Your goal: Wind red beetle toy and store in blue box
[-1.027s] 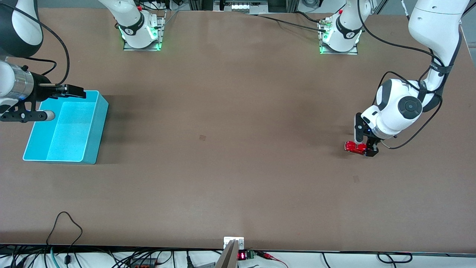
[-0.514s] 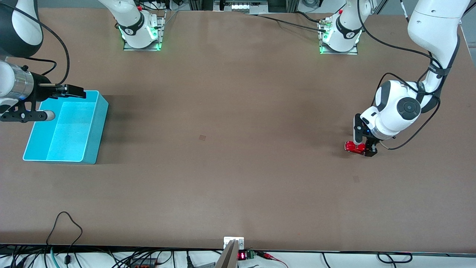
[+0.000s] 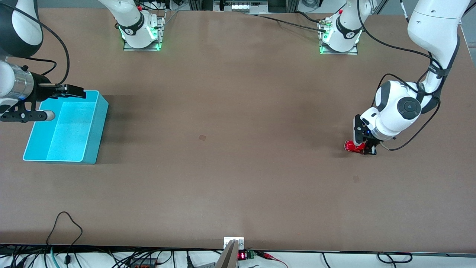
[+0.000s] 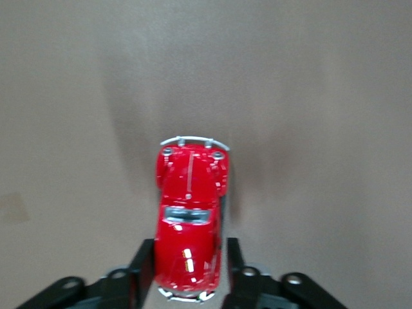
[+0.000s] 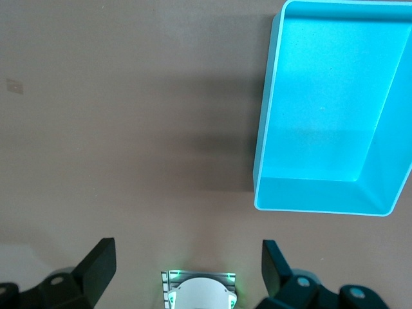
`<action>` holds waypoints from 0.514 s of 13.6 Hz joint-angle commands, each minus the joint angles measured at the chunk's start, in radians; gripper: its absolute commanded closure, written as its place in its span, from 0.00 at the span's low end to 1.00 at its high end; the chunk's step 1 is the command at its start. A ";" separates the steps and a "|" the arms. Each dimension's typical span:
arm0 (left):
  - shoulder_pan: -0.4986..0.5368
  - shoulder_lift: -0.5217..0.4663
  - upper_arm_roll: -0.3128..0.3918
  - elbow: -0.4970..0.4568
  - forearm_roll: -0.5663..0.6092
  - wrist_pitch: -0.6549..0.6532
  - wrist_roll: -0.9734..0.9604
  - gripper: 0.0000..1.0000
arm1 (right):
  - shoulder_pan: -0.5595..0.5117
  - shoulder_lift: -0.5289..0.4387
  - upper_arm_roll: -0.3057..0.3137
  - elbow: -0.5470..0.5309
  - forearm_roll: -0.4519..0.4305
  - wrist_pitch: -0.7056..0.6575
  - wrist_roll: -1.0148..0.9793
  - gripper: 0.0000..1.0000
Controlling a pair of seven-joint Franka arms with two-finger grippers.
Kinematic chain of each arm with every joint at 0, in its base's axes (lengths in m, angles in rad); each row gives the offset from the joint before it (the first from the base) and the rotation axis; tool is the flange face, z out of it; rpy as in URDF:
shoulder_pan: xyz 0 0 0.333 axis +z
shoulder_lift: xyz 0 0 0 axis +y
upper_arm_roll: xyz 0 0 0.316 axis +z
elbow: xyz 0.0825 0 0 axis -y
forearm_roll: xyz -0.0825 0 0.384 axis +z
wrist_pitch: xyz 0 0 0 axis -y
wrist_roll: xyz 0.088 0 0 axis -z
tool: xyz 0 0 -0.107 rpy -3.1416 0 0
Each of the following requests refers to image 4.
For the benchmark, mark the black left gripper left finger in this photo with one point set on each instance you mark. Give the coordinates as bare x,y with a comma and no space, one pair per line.
109,289

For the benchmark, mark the red beetle toy car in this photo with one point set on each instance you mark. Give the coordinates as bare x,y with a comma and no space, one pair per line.
190,225

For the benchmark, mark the brown tape patch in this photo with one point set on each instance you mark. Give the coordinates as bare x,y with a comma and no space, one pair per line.
14,207

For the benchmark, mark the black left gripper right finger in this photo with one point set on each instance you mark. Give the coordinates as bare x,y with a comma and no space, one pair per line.
244,289

